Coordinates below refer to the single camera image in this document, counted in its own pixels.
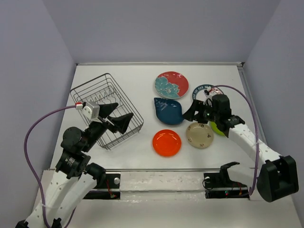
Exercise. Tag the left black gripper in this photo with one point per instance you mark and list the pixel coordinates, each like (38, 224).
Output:
(121, 122)

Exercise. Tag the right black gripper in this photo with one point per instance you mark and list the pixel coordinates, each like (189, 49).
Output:
(196, 105)

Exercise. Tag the beige plate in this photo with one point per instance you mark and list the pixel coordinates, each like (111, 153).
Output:
(199, 135)

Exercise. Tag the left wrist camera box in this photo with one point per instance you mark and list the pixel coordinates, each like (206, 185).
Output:
(88, 109)

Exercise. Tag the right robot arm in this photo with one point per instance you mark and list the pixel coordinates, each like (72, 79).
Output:
(274, 176)

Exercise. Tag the white plate teal rim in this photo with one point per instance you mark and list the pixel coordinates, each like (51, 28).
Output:
(198, 93)

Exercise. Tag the wire dish rack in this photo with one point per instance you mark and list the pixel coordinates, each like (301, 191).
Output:
(105, 90)

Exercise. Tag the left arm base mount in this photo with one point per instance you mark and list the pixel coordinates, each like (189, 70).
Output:
(109, 189)

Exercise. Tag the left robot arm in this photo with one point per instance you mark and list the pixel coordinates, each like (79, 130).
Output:
(74, 175)

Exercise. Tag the dark blue leaf plate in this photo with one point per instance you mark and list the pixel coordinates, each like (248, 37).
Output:
(168, 111)

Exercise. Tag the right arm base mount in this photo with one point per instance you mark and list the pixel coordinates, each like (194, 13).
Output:
(218, 185)

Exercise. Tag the green plate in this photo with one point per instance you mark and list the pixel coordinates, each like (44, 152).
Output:
(215, 129)

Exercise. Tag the orange plate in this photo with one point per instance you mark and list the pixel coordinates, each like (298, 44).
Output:
(166, 143)

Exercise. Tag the red teal flower plate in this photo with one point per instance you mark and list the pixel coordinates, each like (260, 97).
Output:
(171, 85)

